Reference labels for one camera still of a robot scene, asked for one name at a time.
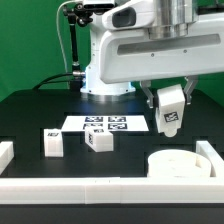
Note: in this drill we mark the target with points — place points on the white U-shaped fence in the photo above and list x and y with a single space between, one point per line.
119 190

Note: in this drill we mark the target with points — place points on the white round stool seat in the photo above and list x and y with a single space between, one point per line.
178 163

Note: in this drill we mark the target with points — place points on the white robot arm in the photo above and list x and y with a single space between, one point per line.
145 40

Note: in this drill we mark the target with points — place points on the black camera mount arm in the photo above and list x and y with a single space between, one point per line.
76 16

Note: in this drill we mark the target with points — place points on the white marker sheet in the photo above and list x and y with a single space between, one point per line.
132 123

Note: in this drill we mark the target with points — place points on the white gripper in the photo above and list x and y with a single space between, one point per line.
156 39

